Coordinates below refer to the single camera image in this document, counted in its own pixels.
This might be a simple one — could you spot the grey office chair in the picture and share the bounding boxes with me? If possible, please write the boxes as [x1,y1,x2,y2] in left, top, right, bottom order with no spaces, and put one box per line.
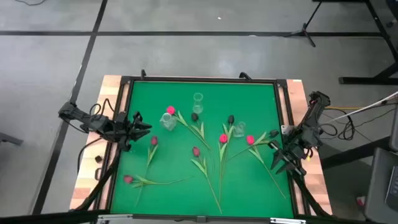
[363,105,398,224]

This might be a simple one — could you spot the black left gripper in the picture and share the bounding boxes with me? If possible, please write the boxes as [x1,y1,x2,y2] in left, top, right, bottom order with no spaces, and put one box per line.
[113,111,153,152]

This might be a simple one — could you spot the ribbed narrow-neck glass vase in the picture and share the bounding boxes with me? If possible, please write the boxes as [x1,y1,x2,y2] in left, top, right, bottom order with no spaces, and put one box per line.
[233,121,247,138]

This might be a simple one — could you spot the pink artificial tulip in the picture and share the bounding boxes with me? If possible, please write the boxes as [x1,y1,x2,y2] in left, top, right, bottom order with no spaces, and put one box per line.
[246,134,287,200]
[217,133,229,203]
[165,105,212,152]

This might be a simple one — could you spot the black floor bar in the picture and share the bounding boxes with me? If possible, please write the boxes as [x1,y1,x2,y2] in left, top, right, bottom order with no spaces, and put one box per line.
[320,136,398,170]

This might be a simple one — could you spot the dark red artificial tulip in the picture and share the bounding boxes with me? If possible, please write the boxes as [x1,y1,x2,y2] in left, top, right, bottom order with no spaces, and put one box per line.
[123,174,193,189]
[190,146,223,215]
[135,136,159,208]

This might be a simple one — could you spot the black desk frame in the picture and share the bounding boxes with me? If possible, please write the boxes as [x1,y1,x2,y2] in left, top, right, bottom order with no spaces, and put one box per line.
[312,0,398,85]

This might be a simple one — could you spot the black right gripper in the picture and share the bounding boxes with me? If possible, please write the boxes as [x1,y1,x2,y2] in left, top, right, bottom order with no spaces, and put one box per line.
[267,136,312,177]

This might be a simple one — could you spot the grey furniture foot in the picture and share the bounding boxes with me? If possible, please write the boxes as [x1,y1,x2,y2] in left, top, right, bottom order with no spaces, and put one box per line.
[0,132,24,146]

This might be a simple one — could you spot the black tripod stand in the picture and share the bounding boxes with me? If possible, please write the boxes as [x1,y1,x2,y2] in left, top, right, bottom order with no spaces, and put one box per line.
[283,1,323,48]

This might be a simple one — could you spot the white rod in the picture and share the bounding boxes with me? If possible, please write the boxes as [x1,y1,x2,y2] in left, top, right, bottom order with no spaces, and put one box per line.
[329,91,398,124]

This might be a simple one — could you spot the slim flared glass vase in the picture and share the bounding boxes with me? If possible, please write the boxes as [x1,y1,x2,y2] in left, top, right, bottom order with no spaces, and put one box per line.
[192,92,205,114]

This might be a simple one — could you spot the silver frame bracket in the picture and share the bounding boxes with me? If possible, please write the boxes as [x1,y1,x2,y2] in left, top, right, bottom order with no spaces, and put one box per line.
[269,217,307,224]
[96,213,134,224]

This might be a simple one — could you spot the round cut-glass vase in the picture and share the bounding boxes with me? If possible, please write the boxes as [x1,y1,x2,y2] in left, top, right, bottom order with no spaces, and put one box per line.
[159,112,177,131]

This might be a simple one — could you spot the black cable bundle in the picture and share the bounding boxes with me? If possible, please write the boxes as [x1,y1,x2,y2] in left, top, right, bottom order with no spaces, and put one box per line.
[322,107,388,141]

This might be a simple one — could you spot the green table mat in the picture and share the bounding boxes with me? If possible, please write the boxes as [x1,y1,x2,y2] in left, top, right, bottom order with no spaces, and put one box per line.
[110,80,295,218]

